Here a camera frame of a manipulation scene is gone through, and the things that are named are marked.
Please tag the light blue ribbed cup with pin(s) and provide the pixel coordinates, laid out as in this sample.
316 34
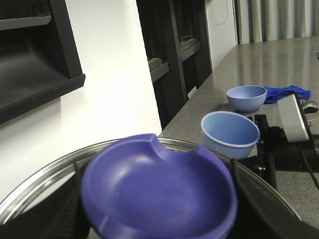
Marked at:
228 133

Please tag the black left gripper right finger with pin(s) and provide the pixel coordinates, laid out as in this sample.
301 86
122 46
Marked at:
263 213

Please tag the blue crumpled cloth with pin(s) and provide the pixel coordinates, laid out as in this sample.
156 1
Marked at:
275 94

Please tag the blue ceramic bowl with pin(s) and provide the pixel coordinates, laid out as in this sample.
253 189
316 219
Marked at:
246 98

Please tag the grey striped curtain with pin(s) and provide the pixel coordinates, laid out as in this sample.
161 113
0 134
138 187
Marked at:
267 20

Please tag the black shelf cabinet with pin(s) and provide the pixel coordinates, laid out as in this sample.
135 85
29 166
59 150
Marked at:
177 46

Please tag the black computer mouse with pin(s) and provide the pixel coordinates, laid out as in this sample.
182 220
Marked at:
309 106

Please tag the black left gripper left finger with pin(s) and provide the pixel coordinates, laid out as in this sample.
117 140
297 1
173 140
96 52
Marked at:
59 216

